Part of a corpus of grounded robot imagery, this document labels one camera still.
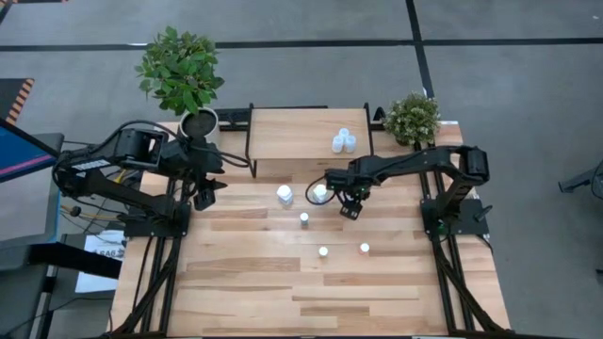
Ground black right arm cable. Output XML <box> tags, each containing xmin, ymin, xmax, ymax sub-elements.
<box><xmin>304</xmin><ymin>174</ymin><xmax>339</xmax><ymax>206</ymax></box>

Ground black side table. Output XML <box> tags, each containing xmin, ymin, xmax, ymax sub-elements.
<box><xmin>0</xmin><ymin>233</ymin><xmax>123</xmax><ymax>339</ymax></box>

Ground white plant pot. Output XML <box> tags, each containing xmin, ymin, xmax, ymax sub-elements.
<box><xmin>178</xmin><ymin>106</ymin><xmax>220</xmax><ymax>140</ymax></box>

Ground white printed paper sheet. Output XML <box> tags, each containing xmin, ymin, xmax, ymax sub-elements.
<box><xmin>74</xmin><ymin>229</ymin><xmax>127</xmax><ymax>294</ymax></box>

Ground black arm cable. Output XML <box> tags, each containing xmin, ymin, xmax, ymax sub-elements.
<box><xmin>304</xmin><ymin>174</ymin><xmax>339</xmax><ymax>206</ymax></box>
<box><xmin>106</xmin><ymin>120</ymin><xmax>252</xmax><ymax>170</ymax></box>

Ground small bushy green plant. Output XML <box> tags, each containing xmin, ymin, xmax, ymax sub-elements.
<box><xmin>382</xmin><ymin>91</ymin><xmax>442</xmax><ymax>147</ymax></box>

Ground wooden shelf black metal frame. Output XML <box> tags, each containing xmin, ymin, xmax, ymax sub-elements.
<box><xmin>244</xmin><ymin>103</ymin><xmax>376</xmax><ymax>179</ymax></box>

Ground tall green leafy plant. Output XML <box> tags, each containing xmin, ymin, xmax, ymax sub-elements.
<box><xmin>134</xmin><ymin>25</ymin><xmax>226</xmax><ymax>118</ymax></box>

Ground black frame crossbar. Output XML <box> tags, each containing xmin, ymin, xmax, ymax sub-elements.
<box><xmin>214</xmin><ymin>105</ymin><xmax>388</xmax><ymax>132</ymax></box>

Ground black chair base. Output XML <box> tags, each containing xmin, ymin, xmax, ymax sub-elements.
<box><xmin>558</xmin><ymin>159</ymin><xmax>603</xmax><ymax>202</ymax></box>

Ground black orange striped mat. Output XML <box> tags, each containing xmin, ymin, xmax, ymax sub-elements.
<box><xmin>0</xmin><ymin>77</ymin><xmax>37</xmax><ymax>126</ymax></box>

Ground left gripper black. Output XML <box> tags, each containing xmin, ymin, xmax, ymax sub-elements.
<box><xmin>178</xmin><ymin>140</ymin><xmax>228</xmax><ymax>212</ymax></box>

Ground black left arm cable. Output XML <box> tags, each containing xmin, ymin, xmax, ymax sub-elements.
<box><xmin>106</xmin><ymin>120</ymin><xmax>252</xmax><ymax>170</ymax></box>

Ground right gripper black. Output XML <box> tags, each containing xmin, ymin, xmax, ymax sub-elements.
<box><xmin>325</xmin><ymin>162</ymin><xmax>373</xmax><ymax>221</ymax></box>

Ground black aluminium frame rails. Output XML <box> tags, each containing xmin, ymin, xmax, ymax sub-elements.
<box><xmin>414</xmin><ymin>140</ymin><xmax>513</xmax><ymax>336</ymax></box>
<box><xmin>108</xmin><ymin>126</ymin><xmax>195</xmax><ymax>338</ymax></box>

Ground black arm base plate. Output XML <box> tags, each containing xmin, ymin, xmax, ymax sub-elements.
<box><xmin>122</xmin><ymin>200</ymin><xmax>192</xmax><ymax>238</ymax></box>
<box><xmin>420</xmin><ymin>197</ymin><xmax>494</xmax><ymax>236</ymax></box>

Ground blue screen monitor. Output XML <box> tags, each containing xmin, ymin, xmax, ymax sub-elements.
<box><xmin>0</xmin><ymin>117</ymin><xmax>66</xmax><ymax>184</ymax></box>

